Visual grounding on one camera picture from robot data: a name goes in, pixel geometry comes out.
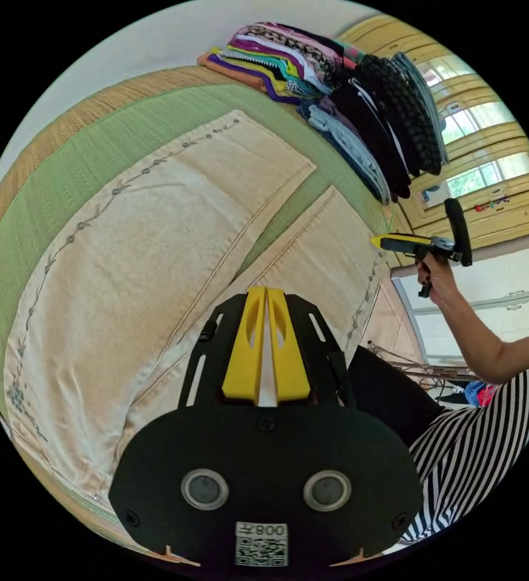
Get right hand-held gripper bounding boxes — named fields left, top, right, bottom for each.
left=370, top=232, right=457, bottom=300

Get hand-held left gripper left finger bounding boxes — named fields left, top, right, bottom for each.
left=221, top=286, right=266, bottom=404

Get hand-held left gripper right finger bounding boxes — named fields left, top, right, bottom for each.
left=266, top=287, right=312, bottom=405

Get beige jeans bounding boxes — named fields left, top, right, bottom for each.
left=3, top=108, right=386, bottom=505

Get person's right forearm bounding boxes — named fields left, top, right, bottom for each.
left=431, top=284, right=529, bottom=387

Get person's right hand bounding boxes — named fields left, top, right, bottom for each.
left=416, top=255, right=459, bottom=306

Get white cupboard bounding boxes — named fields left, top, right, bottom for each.
left=390, top=241, right=529, bottom=369

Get pile of clothes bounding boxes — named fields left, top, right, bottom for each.
left=196, top=21, right=450, bottom=206

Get person's body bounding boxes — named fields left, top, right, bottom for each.
left=345, top=317, right=529, bottom=545

